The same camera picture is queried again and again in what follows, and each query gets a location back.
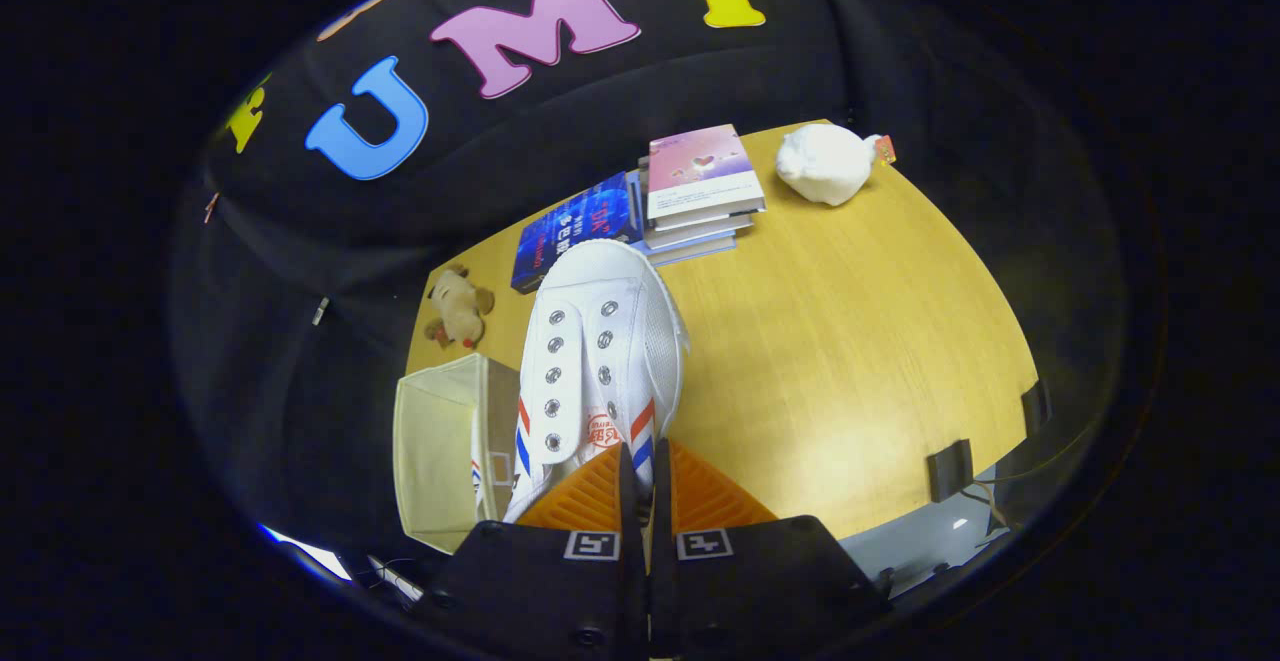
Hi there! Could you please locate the brown fabric storage box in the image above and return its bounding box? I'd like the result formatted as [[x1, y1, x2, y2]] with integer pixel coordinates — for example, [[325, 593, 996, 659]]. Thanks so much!
[[392, 353, 521, 554]]

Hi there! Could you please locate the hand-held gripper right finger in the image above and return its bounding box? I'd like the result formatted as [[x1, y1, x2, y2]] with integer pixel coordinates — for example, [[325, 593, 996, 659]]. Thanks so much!
[[650, 438, 891, 661]]

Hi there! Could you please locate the pink cover book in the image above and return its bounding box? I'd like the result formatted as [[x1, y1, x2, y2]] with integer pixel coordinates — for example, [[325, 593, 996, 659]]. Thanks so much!
[[646, 123, 768, 232]]

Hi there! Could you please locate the white book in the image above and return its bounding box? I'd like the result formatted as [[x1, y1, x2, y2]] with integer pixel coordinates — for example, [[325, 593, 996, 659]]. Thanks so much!
[[640, 156, 756, 252]]

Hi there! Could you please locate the light blue book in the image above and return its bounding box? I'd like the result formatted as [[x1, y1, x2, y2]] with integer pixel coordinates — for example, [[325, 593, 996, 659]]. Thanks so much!
[[635, 166, 739, 268]]

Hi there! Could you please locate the black backdrop cloth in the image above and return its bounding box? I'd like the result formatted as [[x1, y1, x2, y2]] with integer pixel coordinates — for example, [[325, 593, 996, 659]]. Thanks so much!
[[168, 0, 1131, 582]]

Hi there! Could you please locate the black table clamp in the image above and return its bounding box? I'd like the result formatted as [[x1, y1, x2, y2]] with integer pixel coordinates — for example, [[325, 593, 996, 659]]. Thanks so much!
[[925, 439, 976, 504], [1020, 379, 1053, 437]]

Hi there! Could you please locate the dark blue book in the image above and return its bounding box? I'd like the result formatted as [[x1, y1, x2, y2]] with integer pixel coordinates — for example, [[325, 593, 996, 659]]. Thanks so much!
[[511, 171, 646, 295]]

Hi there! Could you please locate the white plush toy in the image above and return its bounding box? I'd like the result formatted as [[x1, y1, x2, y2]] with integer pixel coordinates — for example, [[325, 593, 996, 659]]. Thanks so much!
[[775, 122, 898, 208]]

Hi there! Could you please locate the brown plush toy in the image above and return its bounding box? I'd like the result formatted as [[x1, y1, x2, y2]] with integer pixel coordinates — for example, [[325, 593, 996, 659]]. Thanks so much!
[[423, 263, 496, 350]]

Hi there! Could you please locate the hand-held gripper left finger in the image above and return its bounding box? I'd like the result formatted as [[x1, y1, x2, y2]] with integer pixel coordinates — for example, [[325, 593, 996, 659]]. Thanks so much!
[[415, 441, 649, 661]]

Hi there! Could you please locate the computer monitor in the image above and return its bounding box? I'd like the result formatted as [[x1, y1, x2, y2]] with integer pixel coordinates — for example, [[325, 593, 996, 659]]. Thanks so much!
[[258, 523, 353, 582]]

